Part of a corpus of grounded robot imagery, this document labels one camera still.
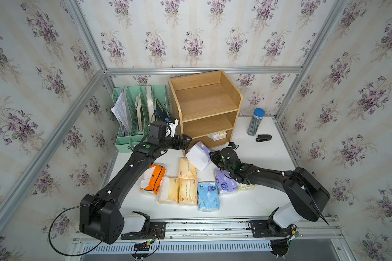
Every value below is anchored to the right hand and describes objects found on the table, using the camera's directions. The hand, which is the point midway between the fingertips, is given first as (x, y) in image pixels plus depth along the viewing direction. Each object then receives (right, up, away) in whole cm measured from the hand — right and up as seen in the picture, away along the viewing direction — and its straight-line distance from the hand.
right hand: (210, 154), depth 88 cm
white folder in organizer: (-34, +30, +5) cm, 45 cm away
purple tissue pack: (+8, -15, -6) cm, 18 cm away
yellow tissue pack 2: (-12, -18, -8) cm, 23 cm away
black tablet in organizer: (-32, +26, +23) cm, 47 cm away
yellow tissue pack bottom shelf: (-13, -9, 0) cm, 15 cm away
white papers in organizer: (-49, +25, 0) cm, 55 cm away
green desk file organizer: (-45, +27, +9) cm, 53 cm away
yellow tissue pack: (-21, -17, -7) cm, 28 cm away
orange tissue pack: (-30, -12, -6) cm, 33 cm away
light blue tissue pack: (-2, -20, -9) cm, 22 cm away
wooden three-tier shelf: (-3, +26, -6) cm, 27 cm away
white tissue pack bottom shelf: (+6, +10, +14) cm, 18 cm away
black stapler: (+37, +8, +20) cm, 43 cm away
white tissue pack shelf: (+17, -16, -5) cm, 24 cm away
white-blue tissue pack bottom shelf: (-6, -1, +3) cm, 6 cm away
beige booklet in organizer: (-44, +29, +11) cm, 54 cm away
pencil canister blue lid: (+30, +23, +8) cm, 38 cm away
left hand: (-13, +9, -9) cm, 18 cm away
